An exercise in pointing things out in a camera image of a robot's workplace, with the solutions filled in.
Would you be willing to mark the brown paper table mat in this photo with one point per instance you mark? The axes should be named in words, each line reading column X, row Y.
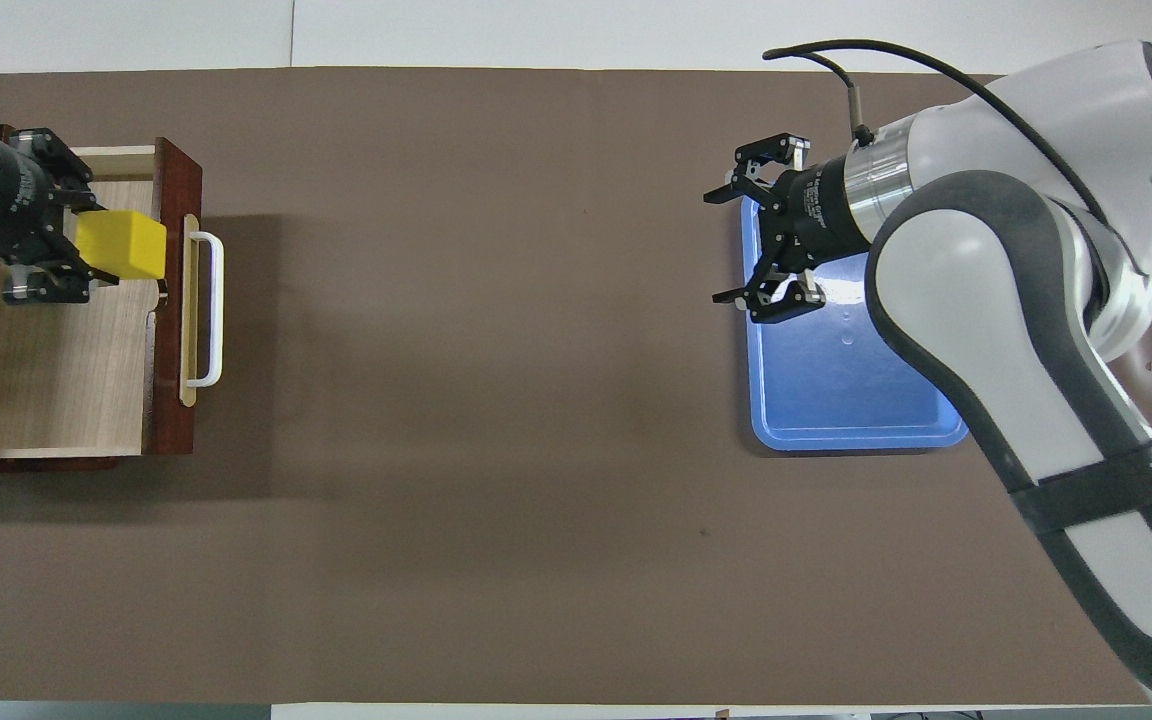
column 486, row 450

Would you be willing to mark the wooden drawer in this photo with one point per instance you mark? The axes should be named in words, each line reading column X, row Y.
column 66, row 380

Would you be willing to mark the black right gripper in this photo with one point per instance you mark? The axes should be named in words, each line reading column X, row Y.
column 821, row 210

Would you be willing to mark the blue plastic tray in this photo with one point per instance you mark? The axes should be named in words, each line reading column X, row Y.
column 836, row 400

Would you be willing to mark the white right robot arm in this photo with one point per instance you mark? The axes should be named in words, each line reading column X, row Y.
column 986, row 300

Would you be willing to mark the yellow cube block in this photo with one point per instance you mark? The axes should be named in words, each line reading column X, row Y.
column 121, row 243

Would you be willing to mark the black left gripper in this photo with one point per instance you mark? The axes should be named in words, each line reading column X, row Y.
column 21, row 205

